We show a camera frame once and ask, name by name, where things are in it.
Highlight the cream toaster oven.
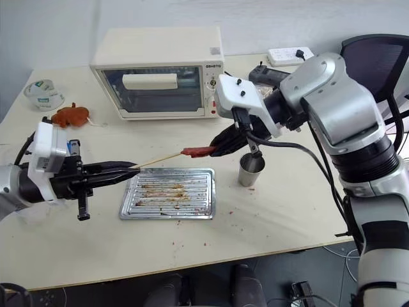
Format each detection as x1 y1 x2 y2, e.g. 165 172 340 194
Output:
89 26 226 122

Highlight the black curved cable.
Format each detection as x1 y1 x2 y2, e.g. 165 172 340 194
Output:
0 282 34 307

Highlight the clear bag of food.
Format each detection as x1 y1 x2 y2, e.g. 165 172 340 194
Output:
256 84 277 100

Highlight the white floor cable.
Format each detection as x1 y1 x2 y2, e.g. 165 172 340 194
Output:
321 245 362 284

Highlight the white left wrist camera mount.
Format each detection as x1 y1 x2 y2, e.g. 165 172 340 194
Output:
27 121 70 203

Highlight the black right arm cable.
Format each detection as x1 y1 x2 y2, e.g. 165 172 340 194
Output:
245 95 405 253

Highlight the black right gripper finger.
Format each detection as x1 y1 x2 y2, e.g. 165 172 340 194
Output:
209 123 247 150
210 136 254 158

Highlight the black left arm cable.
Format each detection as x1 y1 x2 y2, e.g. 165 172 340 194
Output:
13 130 36 168

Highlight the black box on floor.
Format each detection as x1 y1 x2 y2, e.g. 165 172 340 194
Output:
289 280 321 307

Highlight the white power strip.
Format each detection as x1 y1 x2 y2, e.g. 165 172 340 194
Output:
266 46 316 68

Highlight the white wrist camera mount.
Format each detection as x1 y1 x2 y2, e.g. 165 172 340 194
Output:
213 74 282 139
27 121 70 203

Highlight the reddish brown sausage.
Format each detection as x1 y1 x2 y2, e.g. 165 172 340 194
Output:
181 145 215 159

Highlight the thin wooden skewer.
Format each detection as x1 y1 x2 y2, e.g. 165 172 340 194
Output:
134 152 187 169

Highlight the stainless steel cup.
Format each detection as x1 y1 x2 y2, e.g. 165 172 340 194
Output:
237 152 266 188

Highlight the ribbed metal baking tray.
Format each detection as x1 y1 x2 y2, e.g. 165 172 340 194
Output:
119 167 216 221

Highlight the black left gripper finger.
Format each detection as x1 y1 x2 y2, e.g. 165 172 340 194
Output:
82 161 139 176
81 168 141 193

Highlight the black mesh office chair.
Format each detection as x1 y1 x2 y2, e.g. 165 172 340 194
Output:
339 33 409 104

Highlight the dark rounded shape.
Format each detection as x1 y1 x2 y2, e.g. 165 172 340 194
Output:
230 263 268 307

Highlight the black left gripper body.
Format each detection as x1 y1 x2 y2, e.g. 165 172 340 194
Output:
47 139 96 222

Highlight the brown plush toy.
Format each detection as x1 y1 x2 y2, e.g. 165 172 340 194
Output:
42 102 107 129

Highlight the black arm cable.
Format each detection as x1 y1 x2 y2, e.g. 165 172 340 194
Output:
13 130 36 168
245 95 405 253

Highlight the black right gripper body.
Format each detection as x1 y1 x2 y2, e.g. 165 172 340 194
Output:
231 107 273 160

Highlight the clear tape roll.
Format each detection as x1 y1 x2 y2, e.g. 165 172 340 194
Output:
23 79 66 113

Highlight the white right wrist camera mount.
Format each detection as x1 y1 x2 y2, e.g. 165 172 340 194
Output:
213 74 282 139

